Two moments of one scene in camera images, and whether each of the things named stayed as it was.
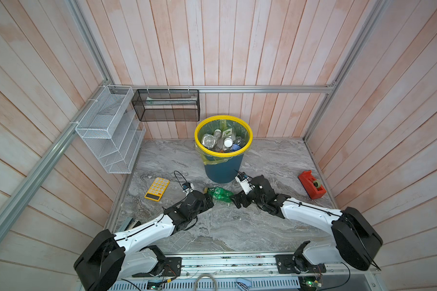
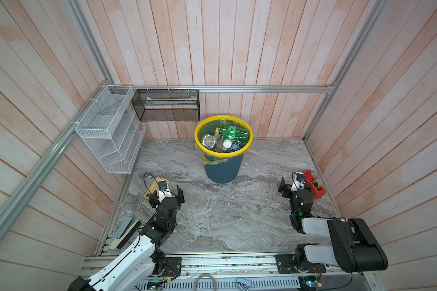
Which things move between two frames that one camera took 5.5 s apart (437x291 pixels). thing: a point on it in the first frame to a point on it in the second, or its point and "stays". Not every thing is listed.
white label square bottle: [228, 142] stays
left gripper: [205, 207] to [154, 200]
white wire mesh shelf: [113, 134] stays
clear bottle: [209, 140] stays
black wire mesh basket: [167, 105] stays
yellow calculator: [158, 189] stays
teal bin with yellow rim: [221, 141] stays
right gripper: [242, 195] to [286, 187]
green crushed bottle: [219, 194] to [233, 133]
